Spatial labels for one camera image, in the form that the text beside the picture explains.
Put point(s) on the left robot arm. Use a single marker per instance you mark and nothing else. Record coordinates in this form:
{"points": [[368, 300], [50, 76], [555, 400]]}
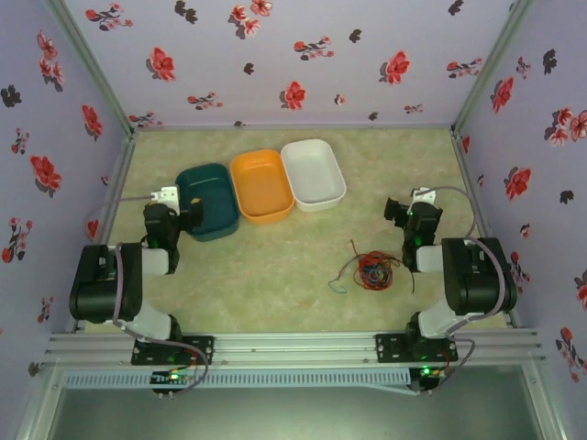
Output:
{"points": [[105, 284]]}

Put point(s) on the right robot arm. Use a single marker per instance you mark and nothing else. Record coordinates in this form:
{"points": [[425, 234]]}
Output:
{"points": [[477, 275]]}

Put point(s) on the teal plastic bin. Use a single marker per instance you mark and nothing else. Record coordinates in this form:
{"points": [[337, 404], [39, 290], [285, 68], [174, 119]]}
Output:
{"points": [[215, 192]]}

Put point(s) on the orange plastic bin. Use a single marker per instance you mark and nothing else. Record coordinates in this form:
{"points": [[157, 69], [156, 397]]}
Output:
{"points": [[261, 188]]}

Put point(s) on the white plastic bin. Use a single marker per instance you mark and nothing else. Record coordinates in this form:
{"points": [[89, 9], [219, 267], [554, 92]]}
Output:
{"points": [[314, 174]]}

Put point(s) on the controller board with LED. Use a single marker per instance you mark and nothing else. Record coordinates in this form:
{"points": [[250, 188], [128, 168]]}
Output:
{"points": [[172, 378], [426, 373]]}

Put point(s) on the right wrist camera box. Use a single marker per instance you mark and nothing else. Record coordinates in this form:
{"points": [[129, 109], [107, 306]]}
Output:
{"points": [[424, 194]]}

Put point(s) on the aluminium side rail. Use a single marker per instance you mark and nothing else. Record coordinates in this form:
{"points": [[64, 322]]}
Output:
{"points": [[470, 183], [113, 197]]}

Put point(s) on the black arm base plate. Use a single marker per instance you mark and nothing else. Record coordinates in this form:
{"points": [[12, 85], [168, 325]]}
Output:
{"points": [[202, 350], [390, 348]]}

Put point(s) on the thin aluminium wall rail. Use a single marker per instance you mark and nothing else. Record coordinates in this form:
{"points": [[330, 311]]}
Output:
{"points": [[293, 127]]}

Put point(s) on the long aluminium mounting rail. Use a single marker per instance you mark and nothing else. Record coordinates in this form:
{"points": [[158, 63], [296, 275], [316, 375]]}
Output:
{"points": [[293, 348]]}

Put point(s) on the aluminium frame post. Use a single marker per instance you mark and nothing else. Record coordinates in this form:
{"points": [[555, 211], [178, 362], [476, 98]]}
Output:
{"points": [[95, 69], [489, 69]]}

